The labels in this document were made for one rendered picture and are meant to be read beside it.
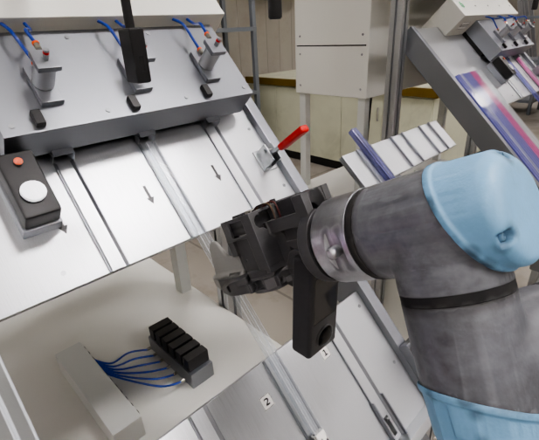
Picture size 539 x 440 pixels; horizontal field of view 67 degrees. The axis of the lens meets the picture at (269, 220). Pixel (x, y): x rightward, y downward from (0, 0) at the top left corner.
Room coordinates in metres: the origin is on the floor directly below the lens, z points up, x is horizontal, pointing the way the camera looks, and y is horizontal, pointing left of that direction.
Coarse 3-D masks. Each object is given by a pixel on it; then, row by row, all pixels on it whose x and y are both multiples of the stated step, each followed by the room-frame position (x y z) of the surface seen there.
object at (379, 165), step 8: (352, 128) 0.70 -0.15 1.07; (352, 136) 0.70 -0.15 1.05; (360, 136) 0.69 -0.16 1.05; (360, 144) 0.69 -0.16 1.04; (368, 144) 0.69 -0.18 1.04; (368, 152) 0.67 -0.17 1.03; (376, 160) 0.66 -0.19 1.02; (376, 168) 0.66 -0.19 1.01; (384, 168) 0.65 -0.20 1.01; (384, 176) 0.65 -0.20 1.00; (392, 176) 0.65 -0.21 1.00
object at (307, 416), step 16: (160, 160) 0.53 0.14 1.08; (176, 192) 0.50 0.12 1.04; (192, 208) 0.49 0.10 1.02; (192, 224) 0.48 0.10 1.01; (208, 240) 0.47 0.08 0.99; (208, 256) 0.46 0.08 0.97; (240, 304) 0.42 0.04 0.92; (256, 320) 0.41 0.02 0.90; (256, 336) 0.39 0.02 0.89; (272, 352) 0.38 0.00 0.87; (288, 384) 0.36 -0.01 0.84; (304, 400) 0.35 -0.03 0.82; (304, 416) 0.34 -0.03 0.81
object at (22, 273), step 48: (96, 144) 0.52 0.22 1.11; (144, 144) 0.55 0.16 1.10; (192, 144) 0.59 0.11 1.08; (240, 144) 0.63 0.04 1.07; (96, 192) 0.47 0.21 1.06; (144, 192) 0.49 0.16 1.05; (192, 192) 0.53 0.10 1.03; (240, 192) 0.56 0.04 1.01; (288, 192) 0.60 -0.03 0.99; (0, 240) 0.38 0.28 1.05; (48, 240) 0.40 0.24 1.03; (96, 240) 0.42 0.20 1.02; (144, 240) 0.44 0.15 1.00; (0, 288) 0.34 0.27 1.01; (48, 288) 0.36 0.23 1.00
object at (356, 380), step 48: (336, 336) 0.45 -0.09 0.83; (384, 336) 0.48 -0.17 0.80; (240, 384) 0.35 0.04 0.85; (336, 384) 0.39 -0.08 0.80; (384, 384) 0.42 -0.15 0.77; (192, 432) 0.30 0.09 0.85; (240, 432) 0.31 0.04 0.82; (288, 432) 0.33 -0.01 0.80; (336, 432) 0.35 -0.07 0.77; (384, 432) 0.37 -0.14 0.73
